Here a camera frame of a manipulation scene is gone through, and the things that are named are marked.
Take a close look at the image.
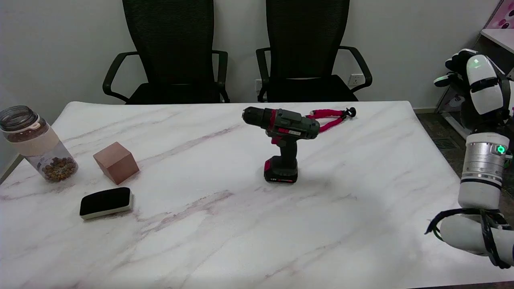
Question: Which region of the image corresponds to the green red power screwdriver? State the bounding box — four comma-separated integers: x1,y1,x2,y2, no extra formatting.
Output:
242,106,320,184

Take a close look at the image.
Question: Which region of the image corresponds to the black mesh office chair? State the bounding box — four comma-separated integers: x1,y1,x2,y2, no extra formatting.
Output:
255,0,373,103
102,0,230,105

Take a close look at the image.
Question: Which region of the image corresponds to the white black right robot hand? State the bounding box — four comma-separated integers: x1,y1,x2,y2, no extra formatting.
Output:
434,49,513,133

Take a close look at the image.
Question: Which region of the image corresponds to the white desk with cartoon panel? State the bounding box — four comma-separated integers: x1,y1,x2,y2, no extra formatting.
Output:
435,28,514,142

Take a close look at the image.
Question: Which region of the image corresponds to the black white board eraser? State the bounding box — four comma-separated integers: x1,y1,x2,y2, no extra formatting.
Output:
79,187,134,220

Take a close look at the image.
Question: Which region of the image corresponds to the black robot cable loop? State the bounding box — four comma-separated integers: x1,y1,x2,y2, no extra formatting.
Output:
424,208,514,270

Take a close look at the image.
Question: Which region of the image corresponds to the pink poster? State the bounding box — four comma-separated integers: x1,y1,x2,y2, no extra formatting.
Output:
485,0,514,30

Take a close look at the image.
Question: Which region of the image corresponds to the floor vent grille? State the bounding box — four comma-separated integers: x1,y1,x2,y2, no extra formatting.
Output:
433,138,457,151

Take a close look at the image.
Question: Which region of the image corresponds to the clear jar with nuts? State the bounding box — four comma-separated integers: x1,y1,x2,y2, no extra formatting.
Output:
0,105,79,183

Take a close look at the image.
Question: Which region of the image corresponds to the copper coloured cube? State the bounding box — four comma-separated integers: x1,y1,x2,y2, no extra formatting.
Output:
93,141,140,185

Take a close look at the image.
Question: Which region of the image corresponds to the red flexible mini tripod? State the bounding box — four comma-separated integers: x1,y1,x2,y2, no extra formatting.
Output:
305,107,357,133

